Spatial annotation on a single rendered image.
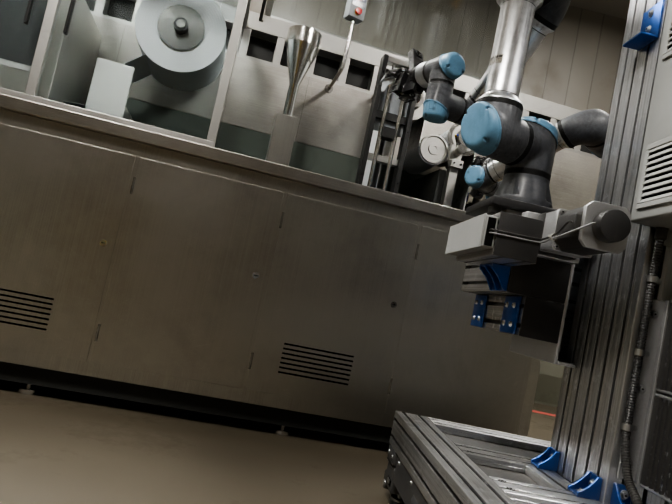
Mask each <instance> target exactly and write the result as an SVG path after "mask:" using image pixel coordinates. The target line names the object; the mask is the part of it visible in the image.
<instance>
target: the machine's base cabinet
mask: <svg viewBox="0 0 672 504"><path fill-rule="evenodd" d="M459 223H460V222H456V221H452V220H448V219H444V218H440V217H436V216H432V215H428V214H424V213H420V212H415V211H411V210H407V209H403V208H399V207H395V206H391V205H387V204H383V203H379V202H375V201H371V200H367V199H363V198H359V197H355V196H351V195H347V194H343V193H339V192H335V191H331V190H327V189H323V188H319V187H315V186H311V185H307V184H303V183H299V182H294V181H290V180H286V179H282V178H278V177H274V176H270V175H266V174H262V173H258V172H254V171H250V170H246V169H242V168H238V167H234V166H230V165H226V164H222V163H218V162H214V161H210V160H206V159H202V158H198V157H194V156H190V155H186V154H182V153H178V152H174V151H169V150H165V149H161V148H157V147H153V146H149V145H145V144H141V143H137V142H133V141H129V140H125V139H121V138H117V137H113V136H109V135H105V134H101V133H97V132H93V131H89V130H85V129H81V128H77V127H73V126H69V125H65V124H61V123H57V122H53V121H48V120H44V119H40V118H36V117H32V116H28V115H24V114H20V113H16V112H12V111H8V110H4V109H0V379H1V380H7V381H13V382H19V383H25V384H27V385H26V386H20V387H18V390H17V391H18V392H19V393H22V394H28V395H34V394H37V393H38V388H36V387H32V385H37V386H44V387H50V388H56V389H62V390H68V391H74V392H80V393H86V394H92V395H99V396H105V397H111V398H117V399H123V400H129V401H135V402H141V403H147V404H154V405H160V406H166V407H172V408H178V409H184V410H190V411H196V412H202V413H209V414H215V415H221V416H227V417H233V418H239V419H245V420H251V421H257V422H263V423H270V424H276V425H281V427H275V428H274V430H273V432H274V433H276V434H278V435H283V436H289V435H290V433H291V431H290V430H289V429H287V428H285V426H288V427H294V428H300V429H306V430H312V431H318V432H325V433H331V434H337V435H343V436H349V437H355V438H361V439H367V440H373V441H380V442H386V443H390V442H389V441H390V436H391V431H392V426H393V421H394V416H395V411H401V412H406V413H411V414H416V415H421V416H426V417H431V418H436V419H441V420H446V421H451V422H456V423H461V424H466V425H471V426H476V427H481V428H486V429H491V430H496V431H501V432H506V433H510V434H515V435H517V433H518V428H519V422H520V417H521V411H522V406H523V401H524V395H525V390H526V384H527V379H528V373H529V368H530V362H531V357H529V356H525V355H522V354H518V353H515V352H511V351H510V350H509V349H510V344H511V339H512V334H507V333H502V332H498V331H493V330H488V329H484V328H479V327H474V326H471V325H470V324H471V319H472V314H473V309H474V304H475V298H476V295H477V294H473V293H469V292H464V291H461V288H462V283H463V278H464V272H465V267H466V263H464V262H459V261H456V258H457V256H455V255H451V254H445V251H446V246H447V241H448V236H449V231H450V227H451V226H454V225H456V224H459Z"/></svg>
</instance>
